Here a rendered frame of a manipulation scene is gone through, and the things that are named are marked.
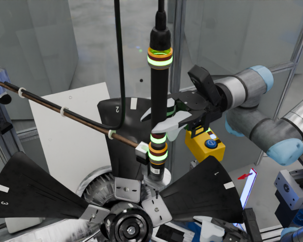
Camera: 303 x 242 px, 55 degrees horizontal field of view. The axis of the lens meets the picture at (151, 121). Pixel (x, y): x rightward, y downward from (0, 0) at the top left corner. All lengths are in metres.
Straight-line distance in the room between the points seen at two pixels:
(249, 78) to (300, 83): 3.15
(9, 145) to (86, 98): 0.43
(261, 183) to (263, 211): 0.26
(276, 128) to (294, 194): 0.55
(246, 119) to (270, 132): 0.07
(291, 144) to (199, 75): 0.28
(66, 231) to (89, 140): 0.30
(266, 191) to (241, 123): 1.76
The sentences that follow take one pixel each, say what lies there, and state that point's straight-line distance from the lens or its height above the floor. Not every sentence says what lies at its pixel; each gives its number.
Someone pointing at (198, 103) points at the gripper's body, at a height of 1.55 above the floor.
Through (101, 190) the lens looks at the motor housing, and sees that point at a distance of 0.93.
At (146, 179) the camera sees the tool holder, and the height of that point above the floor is 1.34.
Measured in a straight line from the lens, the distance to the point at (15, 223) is 0.99.
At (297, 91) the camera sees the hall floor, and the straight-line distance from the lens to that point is 3.70.
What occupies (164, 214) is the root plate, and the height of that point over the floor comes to 1.18.
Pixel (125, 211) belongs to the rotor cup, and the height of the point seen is 1.27.
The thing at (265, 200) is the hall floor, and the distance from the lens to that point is 2.47.
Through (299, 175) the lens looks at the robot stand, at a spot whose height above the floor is 0.98.
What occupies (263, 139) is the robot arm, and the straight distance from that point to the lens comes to 0.76.
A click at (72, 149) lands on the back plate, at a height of 1.21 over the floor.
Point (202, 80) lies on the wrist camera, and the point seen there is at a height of 1.61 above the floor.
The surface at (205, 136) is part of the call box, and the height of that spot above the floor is 1.07.
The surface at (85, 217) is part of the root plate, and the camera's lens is 0.87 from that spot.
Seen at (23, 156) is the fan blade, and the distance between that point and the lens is 0.75.
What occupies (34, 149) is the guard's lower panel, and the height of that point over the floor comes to 0.89.
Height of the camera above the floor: 1.94
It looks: 42 degrees down
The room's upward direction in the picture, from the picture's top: straight up
